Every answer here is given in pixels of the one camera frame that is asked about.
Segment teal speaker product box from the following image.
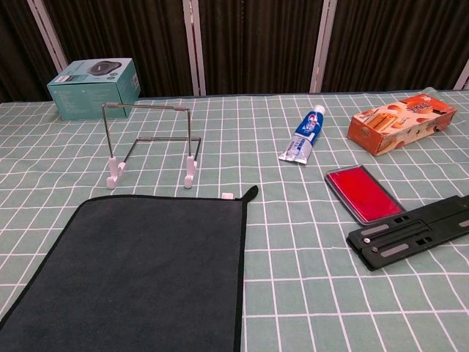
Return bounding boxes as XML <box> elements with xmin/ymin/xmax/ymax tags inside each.
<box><xmin>46</xmin><ymin>57</ymin><xmax>143</xmax><ymax>121</ymax></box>

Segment green checked tablecloth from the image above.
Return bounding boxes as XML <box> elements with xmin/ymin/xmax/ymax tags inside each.
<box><xmin>0</xmin><ymin>87</ymin><xmax>469</xmax><ymax>352</ymax></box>

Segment black folding laptop stand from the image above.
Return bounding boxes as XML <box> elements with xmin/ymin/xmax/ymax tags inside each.
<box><xmin>346</xmin><ymin>194</ymin><xmax>469</xmax><ymax>272</ymax></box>

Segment blue white toothpaste tube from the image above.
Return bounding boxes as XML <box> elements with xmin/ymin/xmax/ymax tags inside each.
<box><xmin>278</xmin><ymin>104</ymin><xmax>327</xmax><ymax>166</ymax></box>

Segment orange snack box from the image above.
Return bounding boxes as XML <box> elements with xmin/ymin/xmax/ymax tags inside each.
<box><xmin>346</xmin><ymin>92</ymin><xmax>458</xmax><ymax>158</ymax></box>

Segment metal wire rack white feet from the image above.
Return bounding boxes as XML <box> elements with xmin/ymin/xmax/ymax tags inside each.
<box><xmin>101</xmin><ymin>103</ymin><xmax>202</xmax><ymax>190</ymax></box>

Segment red ink pad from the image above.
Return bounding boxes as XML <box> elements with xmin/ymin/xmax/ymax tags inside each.
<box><xmin>324</xmin><ymin>164</ymin><xmax>407</xmax><ymax>226</ymax></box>

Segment dark blue cloth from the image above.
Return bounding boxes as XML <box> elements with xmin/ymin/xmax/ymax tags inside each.
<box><xmin>0</xmin><ymin>185</ymin><xmax>259</xmax><ymax>352</ymax></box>

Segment white partition frame post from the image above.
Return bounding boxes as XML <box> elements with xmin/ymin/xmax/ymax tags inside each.
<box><xmin>309</xmin><ymin>0</ymin><xmax>339</xmax><ymax>93</ymax></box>
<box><xmin>27</xmin><ymin>0</ymin><xmax>70</xmax><ymax>74</ymax></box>
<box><xmin>182</xmin><ymin>0</ymin><xmax>207</xmax><ymax>97</ymax></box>
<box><xmin>452</xmin><ymin>58</ymin><xmax>469</xmax><ymax>91</ymax></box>

